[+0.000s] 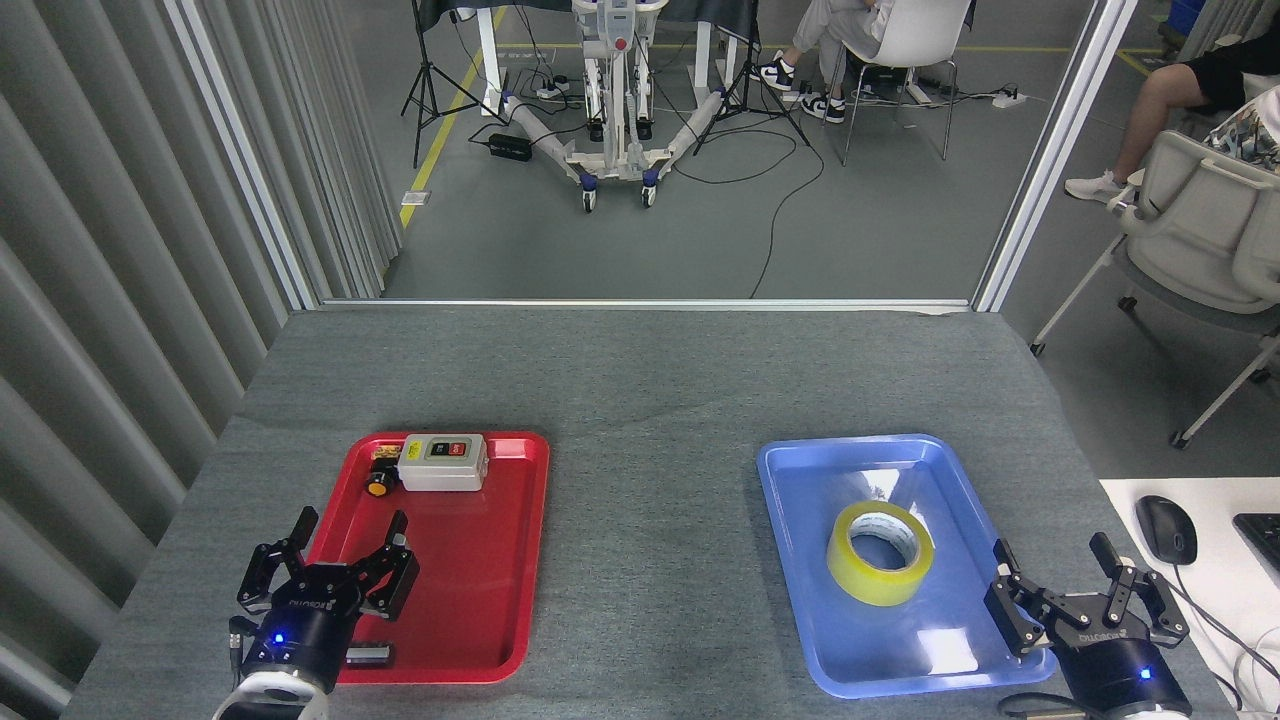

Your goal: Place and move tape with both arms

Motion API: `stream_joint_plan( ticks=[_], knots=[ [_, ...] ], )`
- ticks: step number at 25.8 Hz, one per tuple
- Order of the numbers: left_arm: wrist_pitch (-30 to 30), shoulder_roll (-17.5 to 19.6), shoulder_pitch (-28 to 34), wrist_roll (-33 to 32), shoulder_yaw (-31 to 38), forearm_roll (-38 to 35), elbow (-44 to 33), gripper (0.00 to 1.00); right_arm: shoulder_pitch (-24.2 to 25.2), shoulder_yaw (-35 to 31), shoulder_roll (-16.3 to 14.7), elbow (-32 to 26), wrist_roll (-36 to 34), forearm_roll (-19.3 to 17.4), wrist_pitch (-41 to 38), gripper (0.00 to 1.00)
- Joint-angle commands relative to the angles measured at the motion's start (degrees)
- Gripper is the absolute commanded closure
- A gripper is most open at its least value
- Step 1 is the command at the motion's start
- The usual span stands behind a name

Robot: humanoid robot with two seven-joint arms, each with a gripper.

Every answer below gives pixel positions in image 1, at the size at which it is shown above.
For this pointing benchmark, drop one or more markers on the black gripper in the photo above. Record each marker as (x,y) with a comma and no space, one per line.
(1115,665)
(300,640)

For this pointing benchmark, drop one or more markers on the yellow tape roll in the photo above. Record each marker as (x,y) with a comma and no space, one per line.
(880,590)

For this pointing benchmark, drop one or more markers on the small silver metal block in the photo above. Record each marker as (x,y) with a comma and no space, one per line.
(372,656)

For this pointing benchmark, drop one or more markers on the black computer mouse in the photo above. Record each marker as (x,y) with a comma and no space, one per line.
(1166,530)

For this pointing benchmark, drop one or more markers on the white desk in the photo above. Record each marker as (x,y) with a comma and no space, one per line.
(1230,610)

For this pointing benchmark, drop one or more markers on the red plastic tray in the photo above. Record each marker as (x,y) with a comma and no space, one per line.
(480,600)

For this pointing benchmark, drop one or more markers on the black keyboard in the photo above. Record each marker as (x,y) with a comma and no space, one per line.
(1262,540)

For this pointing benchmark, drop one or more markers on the blue plastic tray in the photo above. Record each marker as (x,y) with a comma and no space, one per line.
(800,520)

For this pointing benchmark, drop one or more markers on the grey office chair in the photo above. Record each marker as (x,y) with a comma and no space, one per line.
(1200,230)

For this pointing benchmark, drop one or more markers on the floor socket plate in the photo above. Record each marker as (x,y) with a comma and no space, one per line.
(415,198)

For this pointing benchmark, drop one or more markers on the black power adapter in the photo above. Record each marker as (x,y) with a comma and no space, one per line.
(510,147)

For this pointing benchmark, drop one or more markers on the person in black shorts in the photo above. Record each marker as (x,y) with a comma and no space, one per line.
(1150,120)

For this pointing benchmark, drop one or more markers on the patterned cushion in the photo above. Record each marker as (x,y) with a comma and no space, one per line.
(1250,135)

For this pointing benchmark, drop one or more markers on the white power strip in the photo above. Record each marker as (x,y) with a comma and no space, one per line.
(550,92)
(1008,99)

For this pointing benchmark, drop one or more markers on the black tripod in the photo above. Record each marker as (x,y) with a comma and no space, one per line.
(745,95)
(428,80)

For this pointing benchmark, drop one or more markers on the white wheeled stand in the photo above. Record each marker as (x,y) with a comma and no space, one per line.
(620,150)

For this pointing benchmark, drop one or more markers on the blue bin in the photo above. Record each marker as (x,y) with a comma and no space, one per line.
(1185,20)

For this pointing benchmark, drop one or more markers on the white plastic chair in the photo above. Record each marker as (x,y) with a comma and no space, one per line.
(915,35)

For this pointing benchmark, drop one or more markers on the person on white chair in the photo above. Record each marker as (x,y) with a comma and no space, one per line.
(825,30)

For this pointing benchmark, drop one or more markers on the yellow black push button switch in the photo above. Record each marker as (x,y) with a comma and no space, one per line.
(381,485)

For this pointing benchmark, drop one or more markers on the grey two-button switch box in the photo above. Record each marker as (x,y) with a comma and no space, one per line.
(445,470)

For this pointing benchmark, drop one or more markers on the silver frame rail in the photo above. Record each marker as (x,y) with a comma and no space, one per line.
(650,304)

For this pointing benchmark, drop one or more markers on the silver frame post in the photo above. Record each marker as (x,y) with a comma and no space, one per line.
(1050,160)
(240,150)

